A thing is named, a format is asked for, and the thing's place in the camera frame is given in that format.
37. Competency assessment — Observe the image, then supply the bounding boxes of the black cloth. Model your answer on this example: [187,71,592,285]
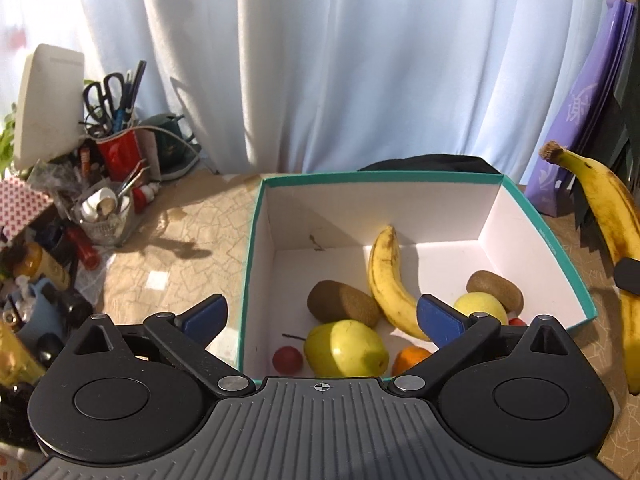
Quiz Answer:
[357,154,502,176]

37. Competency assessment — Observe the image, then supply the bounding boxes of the red and white tube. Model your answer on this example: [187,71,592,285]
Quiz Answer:
[132,182,161,212]

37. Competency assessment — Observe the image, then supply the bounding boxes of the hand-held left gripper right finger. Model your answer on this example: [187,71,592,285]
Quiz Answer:
[390,293,572,400]

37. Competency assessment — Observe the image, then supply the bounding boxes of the beige patterned tablecloth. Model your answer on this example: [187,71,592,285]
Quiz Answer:
[85,170,640,480]

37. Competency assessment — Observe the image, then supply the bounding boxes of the red checkered cloth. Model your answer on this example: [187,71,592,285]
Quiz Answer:
[0,177,54,241]

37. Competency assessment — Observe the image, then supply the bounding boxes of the brown bottle yellow label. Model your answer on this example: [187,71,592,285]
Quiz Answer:
[12,242,72,291]

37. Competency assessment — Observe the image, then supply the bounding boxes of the green plant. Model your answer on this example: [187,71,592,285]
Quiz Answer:
[0,104,17,172]

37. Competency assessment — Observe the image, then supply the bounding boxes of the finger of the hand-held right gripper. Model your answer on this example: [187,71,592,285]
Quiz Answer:
[614,257,640,295]

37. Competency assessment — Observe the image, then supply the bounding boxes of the small yellow apple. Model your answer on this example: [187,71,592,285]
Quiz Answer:
[452,291,510,326]

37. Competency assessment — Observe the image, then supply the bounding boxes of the white plastic box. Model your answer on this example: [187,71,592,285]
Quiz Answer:
[12,44,86,170]

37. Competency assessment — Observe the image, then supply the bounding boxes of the red pen holder cup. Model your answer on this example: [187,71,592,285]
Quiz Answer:
[95,127,146,183]

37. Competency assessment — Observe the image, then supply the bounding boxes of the brown kiwi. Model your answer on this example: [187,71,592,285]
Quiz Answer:
[466,270,525,315]
[306,280,382,329]

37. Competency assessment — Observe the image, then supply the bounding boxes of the blue plastic container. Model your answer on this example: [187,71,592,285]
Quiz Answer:
[10,280,67,342]

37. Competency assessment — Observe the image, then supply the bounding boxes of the teal cardboard box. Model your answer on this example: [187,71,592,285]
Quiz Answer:
[235,170,598,386]

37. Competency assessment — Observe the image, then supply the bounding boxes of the white curtain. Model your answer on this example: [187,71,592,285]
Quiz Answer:
[0,0,618,177]

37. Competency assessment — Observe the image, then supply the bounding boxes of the yellow banana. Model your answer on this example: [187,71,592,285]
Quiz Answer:
[539,141,640,395]
[367,225,433,342]

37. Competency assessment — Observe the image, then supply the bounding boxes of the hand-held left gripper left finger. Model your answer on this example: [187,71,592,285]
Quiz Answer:
[74,293,254,401]

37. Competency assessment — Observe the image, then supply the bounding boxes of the glass bowl with utensils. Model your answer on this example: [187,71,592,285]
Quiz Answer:
[70,182,137,247]

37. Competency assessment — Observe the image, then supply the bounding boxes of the dark green kettle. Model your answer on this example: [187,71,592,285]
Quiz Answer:
[137,112,202,181]

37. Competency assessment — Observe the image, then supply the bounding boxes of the black scissors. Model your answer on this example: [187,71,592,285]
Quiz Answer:
[82,72,127,127]

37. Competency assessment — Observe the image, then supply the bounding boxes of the black pen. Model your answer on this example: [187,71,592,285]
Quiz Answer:
[124,60,147,112]

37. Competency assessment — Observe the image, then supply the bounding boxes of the bunch of dark green bags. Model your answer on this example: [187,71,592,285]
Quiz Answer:
[570,60,640,252]

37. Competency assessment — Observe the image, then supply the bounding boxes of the purple plastic bag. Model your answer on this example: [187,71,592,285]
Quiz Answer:
[522,0,640,218]

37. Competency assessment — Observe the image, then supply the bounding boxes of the small orange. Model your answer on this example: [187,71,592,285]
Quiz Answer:
[391,345,433,377]

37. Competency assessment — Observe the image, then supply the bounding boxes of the small red bottle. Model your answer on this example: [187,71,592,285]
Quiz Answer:
[67,227,102,271]

